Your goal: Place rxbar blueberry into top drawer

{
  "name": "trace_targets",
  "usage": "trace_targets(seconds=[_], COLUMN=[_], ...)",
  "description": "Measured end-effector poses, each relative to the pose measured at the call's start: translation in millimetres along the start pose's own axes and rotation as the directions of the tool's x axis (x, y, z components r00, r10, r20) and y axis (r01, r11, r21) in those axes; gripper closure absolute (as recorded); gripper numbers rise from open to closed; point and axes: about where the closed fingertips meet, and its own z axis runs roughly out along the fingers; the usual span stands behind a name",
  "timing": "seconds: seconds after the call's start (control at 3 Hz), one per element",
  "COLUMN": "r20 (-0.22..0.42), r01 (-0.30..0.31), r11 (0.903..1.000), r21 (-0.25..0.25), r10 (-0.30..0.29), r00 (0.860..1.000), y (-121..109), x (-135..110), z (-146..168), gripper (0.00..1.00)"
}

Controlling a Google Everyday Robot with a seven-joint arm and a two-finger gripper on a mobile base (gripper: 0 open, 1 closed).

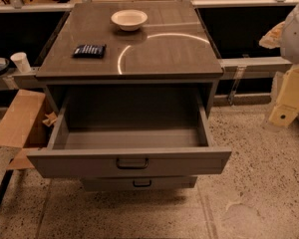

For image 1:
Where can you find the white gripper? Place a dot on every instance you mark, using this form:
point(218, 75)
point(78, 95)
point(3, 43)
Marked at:
point(296, 37)

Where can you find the dark blue rxbar packet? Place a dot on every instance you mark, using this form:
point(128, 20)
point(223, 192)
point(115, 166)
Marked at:
point(90, 51)

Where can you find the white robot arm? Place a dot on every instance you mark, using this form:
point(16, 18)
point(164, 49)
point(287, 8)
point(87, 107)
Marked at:
point(285, 36)

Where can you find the grey drawer cabinet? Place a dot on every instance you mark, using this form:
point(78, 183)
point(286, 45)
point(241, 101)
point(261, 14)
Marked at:
point(170, 47)

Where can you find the grey lower drawer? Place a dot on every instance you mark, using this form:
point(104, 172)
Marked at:
point(116, 184)

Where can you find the open grey top drawer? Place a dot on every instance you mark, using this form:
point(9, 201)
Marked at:
point(98, 124)

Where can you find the white ceramic bowl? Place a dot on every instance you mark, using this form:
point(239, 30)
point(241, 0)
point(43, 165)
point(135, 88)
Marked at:
point(129, 20)

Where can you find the brown cardboard box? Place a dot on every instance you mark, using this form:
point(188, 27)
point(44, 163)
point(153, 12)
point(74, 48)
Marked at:
point(26, 126)

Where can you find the white paper cup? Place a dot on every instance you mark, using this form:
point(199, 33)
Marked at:
point(21, 62)

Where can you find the black top drawer handle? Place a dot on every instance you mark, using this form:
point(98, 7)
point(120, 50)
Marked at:
point(132, 163)

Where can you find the black drawer handle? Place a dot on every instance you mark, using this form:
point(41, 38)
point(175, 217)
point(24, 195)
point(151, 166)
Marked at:
point(141, 184)
point(132, 163)

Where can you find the black lower drawer handle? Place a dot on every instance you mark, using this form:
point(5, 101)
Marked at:
point(141, 184)

